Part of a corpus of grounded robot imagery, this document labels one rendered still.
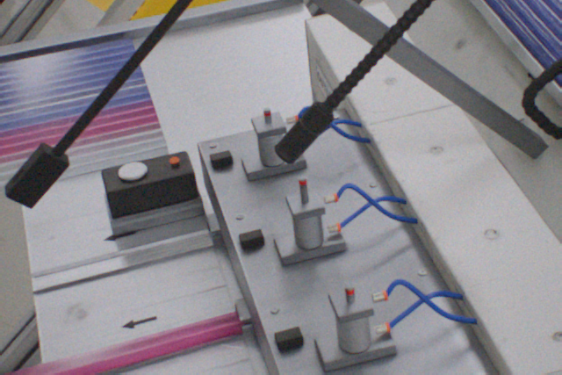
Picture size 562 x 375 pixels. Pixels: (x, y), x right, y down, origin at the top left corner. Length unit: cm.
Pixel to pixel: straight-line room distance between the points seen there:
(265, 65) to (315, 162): 27
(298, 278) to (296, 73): 38
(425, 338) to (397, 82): 29
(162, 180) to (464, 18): 31
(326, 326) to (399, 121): 22
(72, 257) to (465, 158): 34
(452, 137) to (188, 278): 24
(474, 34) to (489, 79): 6
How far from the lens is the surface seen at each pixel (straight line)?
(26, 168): 85
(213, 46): 127
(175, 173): 101
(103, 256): 101
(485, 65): 105
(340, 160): 98
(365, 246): 89
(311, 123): 79
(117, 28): 130
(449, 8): 113
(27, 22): 211
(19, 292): 249
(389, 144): 96
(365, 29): 84
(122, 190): 101
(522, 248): 86
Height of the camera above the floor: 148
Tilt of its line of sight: 17 degrees down
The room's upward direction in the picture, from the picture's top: 42 degrees clockwise
